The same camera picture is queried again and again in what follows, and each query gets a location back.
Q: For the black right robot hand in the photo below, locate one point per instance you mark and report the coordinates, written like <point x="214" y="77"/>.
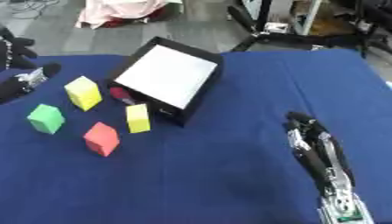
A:
<point x="312" y="145"/>

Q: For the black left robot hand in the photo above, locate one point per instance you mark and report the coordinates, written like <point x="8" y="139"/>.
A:
<point x="15" y="51"/>

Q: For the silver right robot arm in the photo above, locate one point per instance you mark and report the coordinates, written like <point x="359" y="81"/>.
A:
<point x="344" y="208"/>

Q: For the black box with white inside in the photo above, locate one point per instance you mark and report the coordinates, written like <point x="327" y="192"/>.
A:
<point x="166" y="77"/>

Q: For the green block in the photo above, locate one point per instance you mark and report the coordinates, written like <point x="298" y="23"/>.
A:
<point x="46" y="119"/>

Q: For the large yellow block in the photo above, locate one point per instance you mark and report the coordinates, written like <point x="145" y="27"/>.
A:
<point x="83" y="92"/>

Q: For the pink and red cloth bundle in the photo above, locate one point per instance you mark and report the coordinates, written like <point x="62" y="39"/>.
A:
<point x="120" y="11"/>

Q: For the dark red round toy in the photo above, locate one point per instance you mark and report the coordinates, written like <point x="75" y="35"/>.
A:
<point x="121" y="94"/>

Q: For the red block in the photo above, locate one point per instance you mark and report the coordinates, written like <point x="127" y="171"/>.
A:
<point x="101" y="138"/>

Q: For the small yellow block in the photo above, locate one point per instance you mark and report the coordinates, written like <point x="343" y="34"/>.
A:
<point x="138" y="117"/>

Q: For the white frame with wooden board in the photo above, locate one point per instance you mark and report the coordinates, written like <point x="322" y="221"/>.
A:
<point x="306" y="16"/>

